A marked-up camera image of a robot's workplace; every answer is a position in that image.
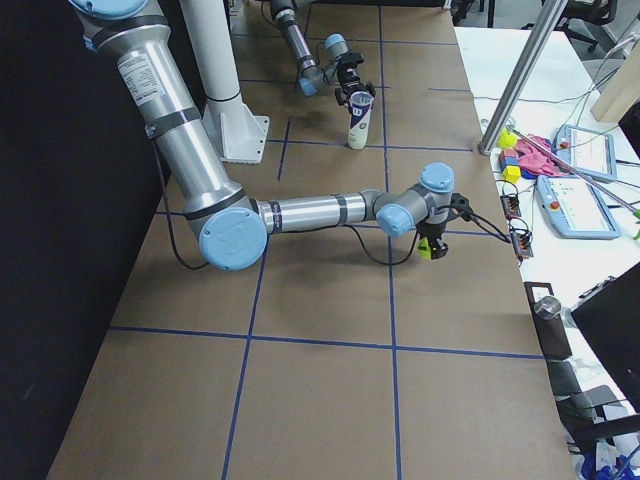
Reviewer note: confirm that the long metal grabber stick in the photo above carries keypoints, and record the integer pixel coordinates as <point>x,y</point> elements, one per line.
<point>569,169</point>

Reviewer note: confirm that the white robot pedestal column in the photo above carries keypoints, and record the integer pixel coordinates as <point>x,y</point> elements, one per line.
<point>237,135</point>

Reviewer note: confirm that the metal cylinder weight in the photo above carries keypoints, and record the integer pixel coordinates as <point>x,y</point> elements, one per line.
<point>547,308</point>

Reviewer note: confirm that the small electronics board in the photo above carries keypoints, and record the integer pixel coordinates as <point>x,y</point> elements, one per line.
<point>511,206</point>
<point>521,239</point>

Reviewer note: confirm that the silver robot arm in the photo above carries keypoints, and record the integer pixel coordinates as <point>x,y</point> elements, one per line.
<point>232,229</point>
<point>311,76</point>

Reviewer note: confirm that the pink cloth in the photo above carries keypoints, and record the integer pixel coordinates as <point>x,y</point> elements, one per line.
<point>535,162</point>

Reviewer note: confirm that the yellow tennis ball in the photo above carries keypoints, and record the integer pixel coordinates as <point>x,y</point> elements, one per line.
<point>507,139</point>
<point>423,248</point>

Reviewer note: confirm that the blue teach pendant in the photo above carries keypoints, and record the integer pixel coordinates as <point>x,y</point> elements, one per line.
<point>587,151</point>
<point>574,209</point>

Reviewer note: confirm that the yellow tennis ball on desk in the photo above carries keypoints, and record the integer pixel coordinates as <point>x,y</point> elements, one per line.
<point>507,139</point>

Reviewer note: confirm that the wrist black camera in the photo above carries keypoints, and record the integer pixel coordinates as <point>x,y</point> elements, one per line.
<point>460,208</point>
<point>350,59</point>

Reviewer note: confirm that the black monitor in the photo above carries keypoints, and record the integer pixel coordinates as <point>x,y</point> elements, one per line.
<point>609,322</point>

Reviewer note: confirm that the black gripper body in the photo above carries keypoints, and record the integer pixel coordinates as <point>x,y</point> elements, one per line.
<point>431,232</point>
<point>348,78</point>

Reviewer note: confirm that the yellow toy cube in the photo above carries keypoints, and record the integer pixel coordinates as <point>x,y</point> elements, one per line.
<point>511,173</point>

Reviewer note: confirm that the far blue teach pendant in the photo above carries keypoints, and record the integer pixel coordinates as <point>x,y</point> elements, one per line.
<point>587,151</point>

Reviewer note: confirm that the near blue teach pendant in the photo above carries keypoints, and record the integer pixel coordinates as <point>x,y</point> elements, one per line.
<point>574,209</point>

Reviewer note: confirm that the aluminium frame post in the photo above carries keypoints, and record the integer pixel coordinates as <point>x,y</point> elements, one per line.
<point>547,20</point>

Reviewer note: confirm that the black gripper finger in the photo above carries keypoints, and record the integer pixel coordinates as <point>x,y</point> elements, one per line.
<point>437,248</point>

